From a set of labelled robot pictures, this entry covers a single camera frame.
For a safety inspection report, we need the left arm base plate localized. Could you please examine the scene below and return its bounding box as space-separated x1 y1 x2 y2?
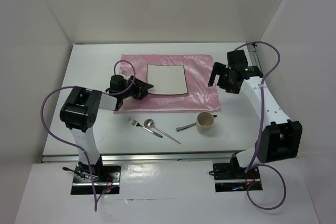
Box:
69 165 121 195

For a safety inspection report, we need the aluminium side rail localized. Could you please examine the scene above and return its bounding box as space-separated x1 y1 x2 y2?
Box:
247 43 261 70

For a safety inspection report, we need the silver fork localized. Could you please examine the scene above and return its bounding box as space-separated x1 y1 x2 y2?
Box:
128 117 163 138

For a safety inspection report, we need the silver table knife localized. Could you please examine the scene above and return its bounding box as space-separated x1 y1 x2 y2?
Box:
175 114 218 132

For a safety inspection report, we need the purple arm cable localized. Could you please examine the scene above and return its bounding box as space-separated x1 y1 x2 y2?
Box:
39 60 137 212
233 40 287 210

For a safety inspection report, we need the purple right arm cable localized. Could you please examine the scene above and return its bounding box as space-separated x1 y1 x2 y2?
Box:
233 40 287 210

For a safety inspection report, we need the square white plate black rim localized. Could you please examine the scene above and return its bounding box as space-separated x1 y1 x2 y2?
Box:
146 64 188 95

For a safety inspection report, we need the silver spoon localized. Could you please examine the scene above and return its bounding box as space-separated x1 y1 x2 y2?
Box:
144 119 182 145

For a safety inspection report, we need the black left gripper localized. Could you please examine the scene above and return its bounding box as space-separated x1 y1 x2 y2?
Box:
119 74 153 100

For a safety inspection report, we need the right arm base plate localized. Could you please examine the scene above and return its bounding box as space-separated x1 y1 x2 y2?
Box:
208 163 263 193

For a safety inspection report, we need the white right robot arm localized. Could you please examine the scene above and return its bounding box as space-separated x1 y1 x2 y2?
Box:
208 50 303 178

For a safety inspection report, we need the aluminium front rail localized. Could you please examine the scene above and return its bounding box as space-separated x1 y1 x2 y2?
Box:
41 150 253 164

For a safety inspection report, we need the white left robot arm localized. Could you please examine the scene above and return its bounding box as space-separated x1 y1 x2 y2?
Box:
60 74 154 182

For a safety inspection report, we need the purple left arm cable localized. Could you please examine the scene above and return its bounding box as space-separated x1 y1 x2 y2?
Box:
39 60 137 212

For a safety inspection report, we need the beige ceramic cup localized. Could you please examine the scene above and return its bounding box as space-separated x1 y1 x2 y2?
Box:
196 112 214 133

